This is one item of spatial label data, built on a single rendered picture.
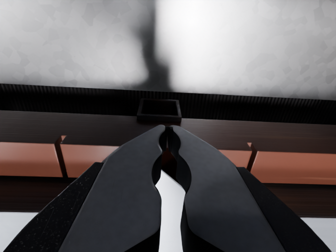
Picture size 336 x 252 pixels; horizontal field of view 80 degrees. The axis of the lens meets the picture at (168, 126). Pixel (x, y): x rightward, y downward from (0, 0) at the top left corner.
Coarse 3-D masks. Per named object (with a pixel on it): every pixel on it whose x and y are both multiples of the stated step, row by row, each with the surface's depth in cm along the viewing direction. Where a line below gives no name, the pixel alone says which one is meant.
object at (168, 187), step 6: (162, 174) 15; (162, 180) 15; (168, 180) 15; (174, 180) 15; (156, 186) 16; (162, 186) 16; (168, 186) 16; (174, 186) 16; (180, 186) 16; (162, 192) 16; (168, 192) 16; (174, 192) 16; (180, 192) 16
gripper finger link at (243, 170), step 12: (240, 168) 9; (252, 180) 8; (252, 192) 8; (264, 192) 8; (264, 204) 7; (276, 204) 7; (276, 216) 7; (288, 216) 7; (276, 228) 6; (288, 228) 6; (300, 228) 6; (288, 240) 6; (300, 240) 6; (312, 240) 6
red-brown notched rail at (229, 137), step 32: (0, 128) 19; (32, 128) 20; (64, 128) 20; (96, 128) 21; (128, 128) 21; (192, 128) 22; (224, 128) 22; (256, 128) 23; (288, 128) 23; (320, 128) 24; (0, 160) 19; (32, 160) 19; (64, 160) 19; (96, 160) 19; (256, 160) 19; (288, 160) 20; (320, 160) 20
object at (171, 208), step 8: (168, 200) 16; (176, 200) 16; (168, 208) 17; (176, 208) 17; (168, 216) 17; (176, 216) 17; (168, 224) 18; (176, 224) 18; (160, 232) 18; (168, 232) 18; (176, 232) 19; (160, 240) 19; (168, 240) 19; (176, 240) 19
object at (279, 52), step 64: (0, 0) 25; (64, 0) 25; (128, 0) 25; (192, 0) 25; (256, 0) 25; (320, 0) 26; (0, 64) 28; (64, 64) 29; (128, 64) 29; (192, 64) 29; (256, 64) 29; (320, 64) 30
